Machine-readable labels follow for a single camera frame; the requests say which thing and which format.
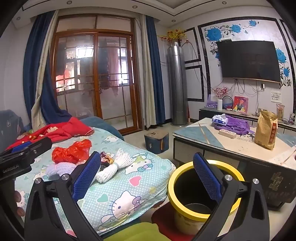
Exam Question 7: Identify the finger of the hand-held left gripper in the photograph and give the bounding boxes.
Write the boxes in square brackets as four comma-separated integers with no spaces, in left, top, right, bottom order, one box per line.
[5,140,32,154]
[0,138,53,166]

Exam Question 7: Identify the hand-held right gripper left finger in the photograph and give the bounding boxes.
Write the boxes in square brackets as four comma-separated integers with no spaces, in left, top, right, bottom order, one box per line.
[24,151,103,241]

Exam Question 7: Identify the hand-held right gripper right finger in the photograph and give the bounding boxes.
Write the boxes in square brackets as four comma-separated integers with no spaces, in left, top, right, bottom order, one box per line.
[193,152,270,241]

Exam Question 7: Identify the dark brown candy wrapper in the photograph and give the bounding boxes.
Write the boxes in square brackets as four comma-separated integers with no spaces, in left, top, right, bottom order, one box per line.
[99,151,115,166]

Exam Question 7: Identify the pale purple foam net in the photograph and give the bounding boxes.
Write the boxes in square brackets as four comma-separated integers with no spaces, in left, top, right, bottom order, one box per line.
[45,161,81,178]

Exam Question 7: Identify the white foam fruit net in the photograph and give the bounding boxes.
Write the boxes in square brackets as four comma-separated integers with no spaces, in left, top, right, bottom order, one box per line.
[96,148,129,183]

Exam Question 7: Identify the red plastic bag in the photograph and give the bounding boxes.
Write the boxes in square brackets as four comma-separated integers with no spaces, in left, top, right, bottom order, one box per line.
[52,139,92,164]

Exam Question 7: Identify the yellow-rimmed trash bin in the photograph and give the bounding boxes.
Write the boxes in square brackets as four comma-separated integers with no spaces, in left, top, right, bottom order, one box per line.
[167,159,245,233]

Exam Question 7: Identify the person's left hand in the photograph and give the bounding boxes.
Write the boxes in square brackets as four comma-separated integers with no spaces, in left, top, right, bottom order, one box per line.
[13,190,25,217]

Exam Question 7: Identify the grey-blue bag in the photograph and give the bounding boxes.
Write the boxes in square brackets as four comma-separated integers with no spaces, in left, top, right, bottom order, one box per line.
[0,110,23,144]

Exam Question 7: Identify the red floral blanket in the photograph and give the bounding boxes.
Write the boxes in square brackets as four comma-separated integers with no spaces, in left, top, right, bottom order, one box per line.
[6,117,95,151]

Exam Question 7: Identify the beige curtain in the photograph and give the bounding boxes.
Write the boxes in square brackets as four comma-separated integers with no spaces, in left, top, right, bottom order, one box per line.
[31,10,59,129]
[139,14,158,130]

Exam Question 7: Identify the marble coffee table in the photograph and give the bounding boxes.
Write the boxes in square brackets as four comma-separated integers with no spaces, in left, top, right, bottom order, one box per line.
[172,117,296,211]

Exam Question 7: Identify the cartoon cat print bedsheet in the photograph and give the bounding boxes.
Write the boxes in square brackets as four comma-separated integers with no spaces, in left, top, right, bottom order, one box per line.
[14,126,176,234]

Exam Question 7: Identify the beige power strip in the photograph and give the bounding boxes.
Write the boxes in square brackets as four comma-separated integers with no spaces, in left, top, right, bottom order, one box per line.
[219,129,237,139]

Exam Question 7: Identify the white tissue pack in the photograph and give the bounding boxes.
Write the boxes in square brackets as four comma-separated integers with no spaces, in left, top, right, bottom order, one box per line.
[211,113,229,126]

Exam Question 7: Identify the red floor mat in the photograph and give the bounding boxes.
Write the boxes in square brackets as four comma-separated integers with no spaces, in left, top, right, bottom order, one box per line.
[151,204,199,235]

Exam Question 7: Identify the blue storage stool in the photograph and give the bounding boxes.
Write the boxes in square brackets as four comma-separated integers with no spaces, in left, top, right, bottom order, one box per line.
[144,130,170,154]

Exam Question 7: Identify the purple cloth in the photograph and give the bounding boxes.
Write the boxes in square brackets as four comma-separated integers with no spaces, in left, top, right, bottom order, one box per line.
[214,114,255,136]

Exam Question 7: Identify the television stand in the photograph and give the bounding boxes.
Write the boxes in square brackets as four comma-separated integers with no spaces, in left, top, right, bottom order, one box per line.
[198,107,296,132]

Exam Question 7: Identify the brown paper bag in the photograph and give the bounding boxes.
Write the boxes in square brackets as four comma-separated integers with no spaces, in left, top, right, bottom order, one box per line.
[254,110,278,151]

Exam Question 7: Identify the purple box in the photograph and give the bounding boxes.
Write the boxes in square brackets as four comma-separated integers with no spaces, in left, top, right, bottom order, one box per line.
[206,94,218,109]

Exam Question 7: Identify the colourful picture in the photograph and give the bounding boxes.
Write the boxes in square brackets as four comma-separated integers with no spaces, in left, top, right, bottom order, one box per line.
[233,96,249,113]

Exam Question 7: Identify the red flower branches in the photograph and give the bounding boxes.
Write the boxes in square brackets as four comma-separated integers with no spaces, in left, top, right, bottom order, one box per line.
[213,86,231,100]

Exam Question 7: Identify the blue curtain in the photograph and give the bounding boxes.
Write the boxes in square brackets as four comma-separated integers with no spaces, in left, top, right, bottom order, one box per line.
[145,16,166,126]
[23,10,72,130]

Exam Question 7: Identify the silver tower air conditioner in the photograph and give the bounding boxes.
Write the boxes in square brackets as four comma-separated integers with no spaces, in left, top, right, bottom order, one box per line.
[167,42,188,127]

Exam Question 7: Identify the clear snack packet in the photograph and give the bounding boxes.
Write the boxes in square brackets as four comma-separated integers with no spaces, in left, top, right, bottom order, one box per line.
[276,103,285,120]

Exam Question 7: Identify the wooden glass sliding door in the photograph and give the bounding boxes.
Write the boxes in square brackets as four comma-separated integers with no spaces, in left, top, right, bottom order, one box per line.
[50,14,142,135]

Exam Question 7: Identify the yellow artificial flowers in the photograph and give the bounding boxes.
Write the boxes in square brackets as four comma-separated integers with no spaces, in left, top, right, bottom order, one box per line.
[157,28,189,43]

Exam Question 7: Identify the round sand art frame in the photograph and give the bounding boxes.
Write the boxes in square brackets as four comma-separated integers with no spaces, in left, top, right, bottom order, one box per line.
[222,96,234,111]

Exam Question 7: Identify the white wall note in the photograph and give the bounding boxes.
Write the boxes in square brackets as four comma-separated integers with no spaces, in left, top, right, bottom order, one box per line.
[270,91,282,103]

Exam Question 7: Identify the black wall television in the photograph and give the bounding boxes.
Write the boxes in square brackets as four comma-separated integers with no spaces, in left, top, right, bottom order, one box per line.
[216,40,281,83]

